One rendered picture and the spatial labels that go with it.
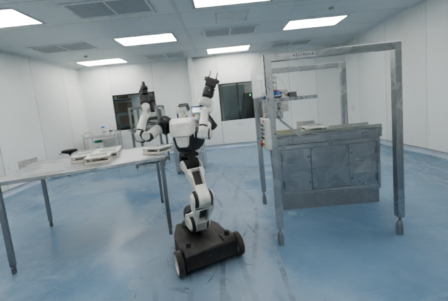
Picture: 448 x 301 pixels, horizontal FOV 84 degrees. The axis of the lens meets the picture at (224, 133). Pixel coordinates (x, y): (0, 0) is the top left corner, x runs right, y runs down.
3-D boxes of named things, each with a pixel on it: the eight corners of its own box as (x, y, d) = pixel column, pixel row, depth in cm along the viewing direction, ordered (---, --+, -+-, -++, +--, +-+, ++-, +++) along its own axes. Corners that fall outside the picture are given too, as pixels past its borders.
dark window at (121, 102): (117, 130, 793) (112, 95, 780) (117, 130, 794) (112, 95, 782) (158, 126, 792) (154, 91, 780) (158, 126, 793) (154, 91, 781)
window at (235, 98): (221, 120, 791) (218, 84, 779) (221, 120, 793) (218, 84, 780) (265, 116, 791) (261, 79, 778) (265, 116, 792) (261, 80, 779)
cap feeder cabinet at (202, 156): (176, 174, 519) (171, 138, 511) (181, 168, 576) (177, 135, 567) (206, 171, 519) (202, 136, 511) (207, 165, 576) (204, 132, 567)
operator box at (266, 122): (266, 150, 208) (263, 119, 205) (263, 147, 225) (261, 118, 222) (273, 150, 208) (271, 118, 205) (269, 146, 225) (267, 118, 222)
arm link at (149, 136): (139, 147, 218) (157, 134, 233) (148, 146, 209) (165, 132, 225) (132, 136, 214) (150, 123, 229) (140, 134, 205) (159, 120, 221)
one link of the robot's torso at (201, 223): (186, 223, 236) (189, 190, 209) (205, 218, 244) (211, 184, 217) (191, 238, 225) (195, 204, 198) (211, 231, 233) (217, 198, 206)
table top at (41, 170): (-12, 188, 213) (-13, 184, 213) (37, 164, 317) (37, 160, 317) (165, 159, 261) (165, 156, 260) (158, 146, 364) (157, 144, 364)
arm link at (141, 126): (137, 118, 218) (131, 139, 211) (143, 116, 211) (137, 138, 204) (147, 123, 225) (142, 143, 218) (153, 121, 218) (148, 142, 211)
